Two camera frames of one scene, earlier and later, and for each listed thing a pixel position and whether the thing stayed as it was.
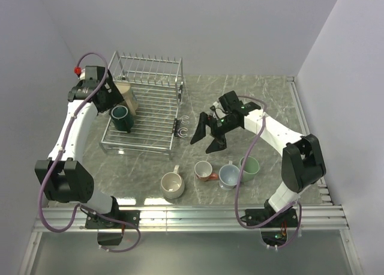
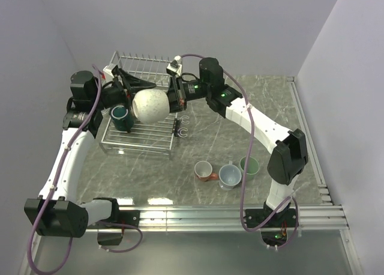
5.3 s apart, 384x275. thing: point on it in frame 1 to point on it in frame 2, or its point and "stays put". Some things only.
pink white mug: x=203 y=170 stays put
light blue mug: x=228 y=175 stays put
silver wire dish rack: x=159 y=82 stays put
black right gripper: x=218 y=143 to x=176 y=95
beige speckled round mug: x=172 y=184 to x=150 y=106
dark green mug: x=121 y=118 stays put
